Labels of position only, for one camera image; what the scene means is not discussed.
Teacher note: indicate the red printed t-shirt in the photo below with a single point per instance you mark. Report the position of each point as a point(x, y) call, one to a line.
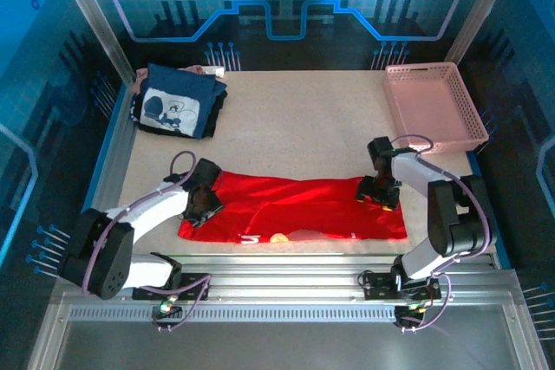
point(303, 209)

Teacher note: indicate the aluminium frame post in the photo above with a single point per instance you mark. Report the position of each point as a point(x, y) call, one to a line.
point(95, 23)
point(481, 6)

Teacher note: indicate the white perforated plastic basket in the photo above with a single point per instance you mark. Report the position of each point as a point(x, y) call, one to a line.
point(433, 105)

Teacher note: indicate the small circuit board green light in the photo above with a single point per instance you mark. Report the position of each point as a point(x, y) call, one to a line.
point(412, 308)
point(166, 308)

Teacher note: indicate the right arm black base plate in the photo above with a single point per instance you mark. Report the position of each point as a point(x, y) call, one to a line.
point(377, 285)

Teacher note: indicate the folded white t-shirt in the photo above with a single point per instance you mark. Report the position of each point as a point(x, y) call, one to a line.
point(214, 70)

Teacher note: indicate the aluminium rail frame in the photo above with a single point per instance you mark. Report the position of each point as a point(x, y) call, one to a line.
point(282, 283)

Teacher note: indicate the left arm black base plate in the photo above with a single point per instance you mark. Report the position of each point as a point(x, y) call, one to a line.
point(195, 287)

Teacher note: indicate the folded navy cartoon print t-shirt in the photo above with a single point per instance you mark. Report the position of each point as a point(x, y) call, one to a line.
point(173, 97)

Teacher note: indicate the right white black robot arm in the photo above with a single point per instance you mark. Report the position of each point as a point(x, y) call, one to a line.
point(455, 214)

